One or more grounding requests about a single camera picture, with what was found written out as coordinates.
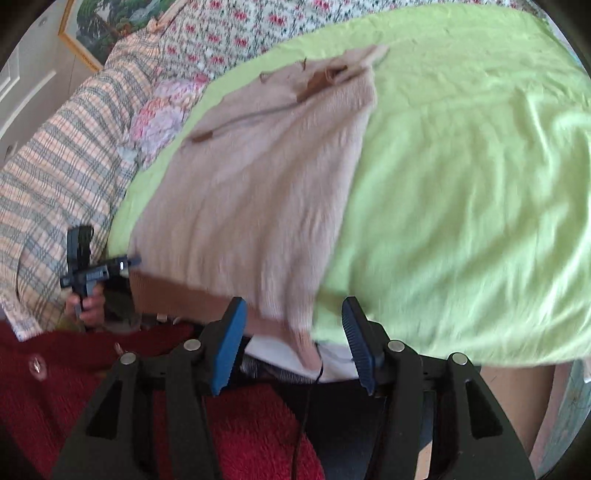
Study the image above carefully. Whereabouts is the person's left hand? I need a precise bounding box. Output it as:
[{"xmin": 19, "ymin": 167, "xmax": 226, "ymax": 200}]
[{"xmin": 67, "ymin": 285, "xmax": 108, "ymax": 329}]

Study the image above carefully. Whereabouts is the framed landscape painting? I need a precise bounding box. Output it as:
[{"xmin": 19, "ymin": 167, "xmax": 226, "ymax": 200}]
[{"xmin": 58, "ymin": 0, "xmax": 186, "ymax": 73}]

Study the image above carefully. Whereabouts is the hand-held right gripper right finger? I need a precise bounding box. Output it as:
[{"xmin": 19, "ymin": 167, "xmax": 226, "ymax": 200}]
[{"xmin": 341, "ymin": 296, "xmax": 536, "ymax": 480}]

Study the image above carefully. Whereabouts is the white cloth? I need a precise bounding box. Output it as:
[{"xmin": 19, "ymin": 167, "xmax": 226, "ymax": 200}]
[{"xmin": 244, "ymin": 336, "xmax": 360, "ymax": 385}]

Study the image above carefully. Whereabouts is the light green blanket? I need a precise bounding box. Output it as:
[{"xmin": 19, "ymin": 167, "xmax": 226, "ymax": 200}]
[{"xmin": 107, "ymin": 4, "xmax": 591, "ymax": 366}]

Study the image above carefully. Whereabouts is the white door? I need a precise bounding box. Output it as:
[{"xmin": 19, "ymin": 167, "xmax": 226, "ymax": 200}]
[{"xmin": 0, "ymin": 28, "xmax": 101, "ymax": 160}]

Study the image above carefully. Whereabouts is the black cable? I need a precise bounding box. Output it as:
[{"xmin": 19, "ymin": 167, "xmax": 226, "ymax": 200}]
[{"xmin": 288, "ymin": 350, "xmax": 325, "ymax": 480}]

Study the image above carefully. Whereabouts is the plaid quilt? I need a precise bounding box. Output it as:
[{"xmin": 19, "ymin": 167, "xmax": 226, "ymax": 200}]
[{"xmin": 0, "ymin": 23, "xmax": 185, "ymax": 343}]

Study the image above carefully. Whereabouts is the beige knit sweater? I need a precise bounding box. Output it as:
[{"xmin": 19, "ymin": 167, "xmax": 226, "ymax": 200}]
[{"xmin": 128, "ymin": 44, "xmax": 391, "ymax": 371}]

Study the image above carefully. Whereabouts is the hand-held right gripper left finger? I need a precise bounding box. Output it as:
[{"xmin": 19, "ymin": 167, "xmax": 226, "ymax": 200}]
[{"xmin": 51, "ymin": 296, "xmax": 247, "ymax": 480}]

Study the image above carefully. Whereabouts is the pink floral pillow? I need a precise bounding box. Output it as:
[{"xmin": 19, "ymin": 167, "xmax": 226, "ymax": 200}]
[{"xmin": 128, "ymin": 76, "xmax": 212, "ymax": 168}]

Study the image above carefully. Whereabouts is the red fluffy garment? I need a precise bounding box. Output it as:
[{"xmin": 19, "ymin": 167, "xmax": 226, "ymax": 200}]
[{"xmin": 0, "ymin": 318, "xmax": 327, "ymax": 480}]

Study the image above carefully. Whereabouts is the beige bed frame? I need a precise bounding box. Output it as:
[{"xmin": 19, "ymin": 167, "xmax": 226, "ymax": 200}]
[{"xmin": 479, "ymin": 362, "xmax": 571, "ymax": 467}]

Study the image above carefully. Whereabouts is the floral bedsheet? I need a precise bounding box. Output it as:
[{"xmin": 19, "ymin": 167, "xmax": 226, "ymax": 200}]
[{"xmin": 157, "ymin": 0, "xmax": 525, "ymax": 86}]

